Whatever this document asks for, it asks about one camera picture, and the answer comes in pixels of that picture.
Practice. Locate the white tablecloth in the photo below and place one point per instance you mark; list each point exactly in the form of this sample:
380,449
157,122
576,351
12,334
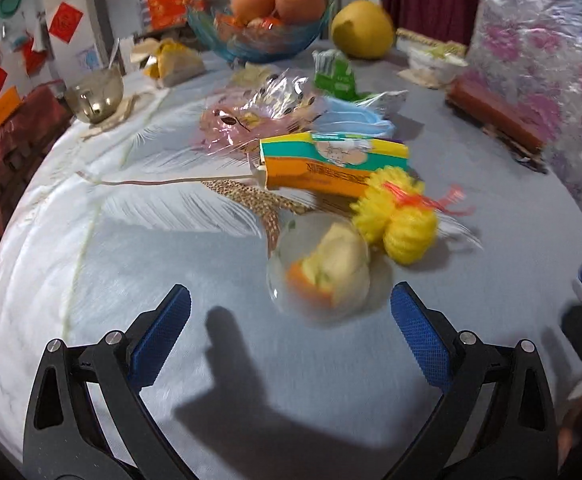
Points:
250,391

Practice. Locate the left orange fruit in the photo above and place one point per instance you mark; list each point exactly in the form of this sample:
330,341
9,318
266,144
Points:
248,10

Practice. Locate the red plastic tablecloth table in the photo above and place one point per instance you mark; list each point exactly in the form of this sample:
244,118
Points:
26,137

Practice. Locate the blue glass fruit bowl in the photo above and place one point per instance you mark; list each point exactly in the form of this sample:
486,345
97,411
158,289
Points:
265,42

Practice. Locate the white refrigerator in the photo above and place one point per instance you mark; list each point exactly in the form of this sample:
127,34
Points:
80,36

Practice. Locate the red long box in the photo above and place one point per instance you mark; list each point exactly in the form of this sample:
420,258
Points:
492,110

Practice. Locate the blue face mask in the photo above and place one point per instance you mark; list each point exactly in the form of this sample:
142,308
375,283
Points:
341,116

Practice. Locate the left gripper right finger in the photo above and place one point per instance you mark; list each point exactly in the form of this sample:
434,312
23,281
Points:
495,417

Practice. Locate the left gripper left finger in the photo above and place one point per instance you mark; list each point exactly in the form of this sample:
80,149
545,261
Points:
63,438

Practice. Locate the orange fruit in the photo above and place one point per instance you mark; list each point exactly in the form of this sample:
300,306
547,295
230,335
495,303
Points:
248,10
296,12

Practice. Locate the yellow yarn pompom toy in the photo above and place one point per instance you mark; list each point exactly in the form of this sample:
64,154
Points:
395,213

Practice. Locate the clear pink snack wrapper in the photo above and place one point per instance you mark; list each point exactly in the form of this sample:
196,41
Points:
282,103

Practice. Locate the green snack bag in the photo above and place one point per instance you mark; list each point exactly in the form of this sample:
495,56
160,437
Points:
334,75

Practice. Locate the red gift box on shelf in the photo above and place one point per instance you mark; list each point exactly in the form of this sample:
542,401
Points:
168,13

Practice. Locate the yellow pomelo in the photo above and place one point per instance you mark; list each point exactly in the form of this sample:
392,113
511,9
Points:
363,29

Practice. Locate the right orange fruit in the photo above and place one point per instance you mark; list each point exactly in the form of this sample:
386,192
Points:
296,12

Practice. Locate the clear bag with peels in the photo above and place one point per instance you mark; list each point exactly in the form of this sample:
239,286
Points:
323,271

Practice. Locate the orange green paper carton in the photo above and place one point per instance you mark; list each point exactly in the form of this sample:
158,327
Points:
334,163

